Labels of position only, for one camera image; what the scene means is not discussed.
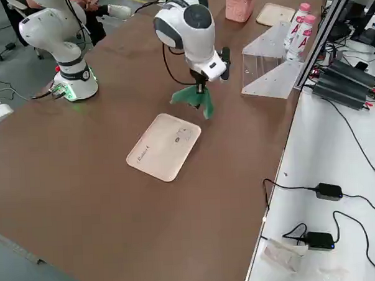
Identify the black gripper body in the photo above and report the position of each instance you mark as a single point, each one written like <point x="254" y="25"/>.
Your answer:
<point x="198" y="78"/>

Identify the green microfibre cloth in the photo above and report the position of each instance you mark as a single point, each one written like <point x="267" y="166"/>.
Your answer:
<point x="188" y="98"/>

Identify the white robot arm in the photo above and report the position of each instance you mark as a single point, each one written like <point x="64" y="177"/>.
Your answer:
<point x="198" y="37"/>

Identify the clear acrylic tiered shelf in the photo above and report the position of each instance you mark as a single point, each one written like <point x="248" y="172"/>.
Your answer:
<point x="264" y="47"/>

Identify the pink perforated plastic basket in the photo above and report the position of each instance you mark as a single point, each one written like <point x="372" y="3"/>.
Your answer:
<point x="237" y="7"/>

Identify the white bottle with pink cap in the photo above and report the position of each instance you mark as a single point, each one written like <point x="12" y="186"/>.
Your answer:
<point x="304" y="39"/>
<point x="300" y="20"/>

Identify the cream tray with rabbit print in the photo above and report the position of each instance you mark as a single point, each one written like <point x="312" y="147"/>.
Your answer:
<point x="275" y="13"/>
<point x="163" y="147"/>

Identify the person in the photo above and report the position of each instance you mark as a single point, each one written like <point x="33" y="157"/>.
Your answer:
<point x="89" y="26"/>

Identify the black finned power supply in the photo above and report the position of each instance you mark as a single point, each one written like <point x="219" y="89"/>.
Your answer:
<point x="338" y="93"/>
<point x="352" y="74"/>

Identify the green lit connector board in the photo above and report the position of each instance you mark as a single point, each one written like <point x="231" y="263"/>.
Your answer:
<point x="61" y="91"/>

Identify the black phone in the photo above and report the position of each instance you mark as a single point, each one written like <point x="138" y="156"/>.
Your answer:
<point x="361" y="66"/>

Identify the black power adapter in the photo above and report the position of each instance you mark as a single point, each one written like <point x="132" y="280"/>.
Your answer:
<point x="319" y="240"/>
<point x="329" y="191"/>

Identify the black monitor stand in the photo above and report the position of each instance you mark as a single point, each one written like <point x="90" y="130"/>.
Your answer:
<point x="369" y="30"/>

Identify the clear plastic bag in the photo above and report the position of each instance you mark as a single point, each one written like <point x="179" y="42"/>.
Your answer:
<point x="282" y="254"/>

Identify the grey office chair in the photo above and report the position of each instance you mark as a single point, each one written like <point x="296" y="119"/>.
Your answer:
<point x="18" y="4"/>

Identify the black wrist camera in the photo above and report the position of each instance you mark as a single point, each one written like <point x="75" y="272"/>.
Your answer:
<point x="226" y="64"/>

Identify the aluminium frame post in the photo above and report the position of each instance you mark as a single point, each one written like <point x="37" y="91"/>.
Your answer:
<point x="320" y="38"/>

